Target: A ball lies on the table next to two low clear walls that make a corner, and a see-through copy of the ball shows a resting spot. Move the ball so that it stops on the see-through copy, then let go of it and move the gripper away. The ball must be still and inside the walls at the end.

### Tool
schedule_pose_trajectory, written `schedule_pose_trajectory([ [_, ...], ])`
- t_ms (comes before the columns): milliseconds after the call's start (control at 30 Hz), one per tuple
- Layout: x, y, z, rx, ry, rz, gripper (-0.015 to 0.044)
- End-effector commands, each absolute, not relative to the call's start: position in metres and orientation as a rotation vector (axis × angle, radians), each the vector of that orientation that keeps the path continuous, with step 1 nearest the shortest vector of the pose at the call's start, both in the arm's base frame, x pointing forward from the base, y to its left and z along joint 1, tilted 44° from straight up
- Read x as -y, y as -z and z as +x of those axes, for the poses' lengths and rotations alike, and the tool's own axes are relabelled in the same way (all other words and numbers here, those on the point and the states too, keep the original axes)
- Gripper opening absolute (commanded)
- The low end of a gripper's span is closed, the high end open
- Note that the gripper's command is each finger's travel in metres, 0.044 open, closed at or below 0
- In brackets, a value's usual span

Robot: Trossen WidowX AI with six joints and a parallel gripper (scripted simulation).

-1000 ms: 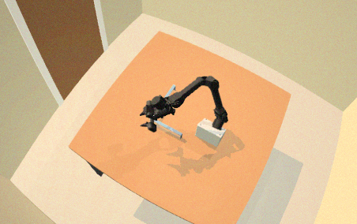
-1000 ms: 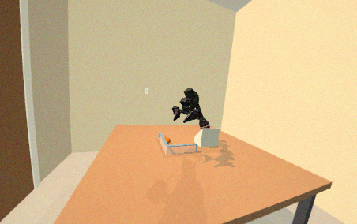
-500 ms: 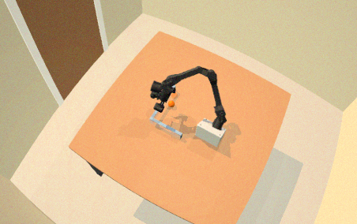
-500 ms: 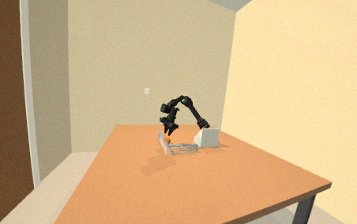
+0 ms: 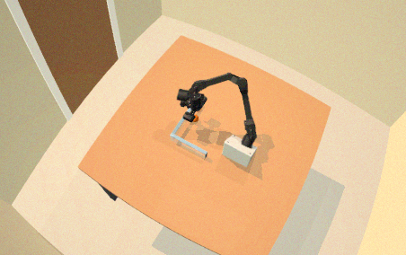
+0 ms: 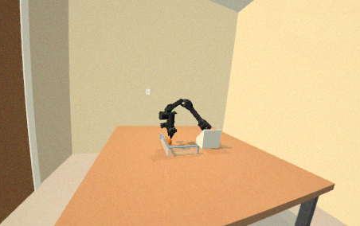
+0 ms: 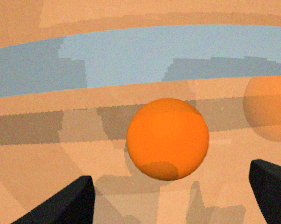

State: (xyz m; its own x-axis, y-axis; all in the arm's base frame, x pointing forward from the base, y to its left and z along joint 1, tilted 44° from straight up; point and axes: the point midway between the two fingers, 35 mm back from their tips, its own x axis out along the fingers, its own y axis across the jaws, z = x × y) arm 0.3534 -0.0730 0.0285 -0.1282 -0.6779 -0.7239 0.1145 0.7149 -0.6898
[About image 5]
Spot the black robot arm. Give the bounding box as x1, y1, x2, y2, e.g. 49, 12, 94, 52
176, 73, 257, 148

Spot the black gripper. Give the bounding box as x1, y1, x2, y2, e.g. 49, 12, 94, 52
182, 95, 207, 122

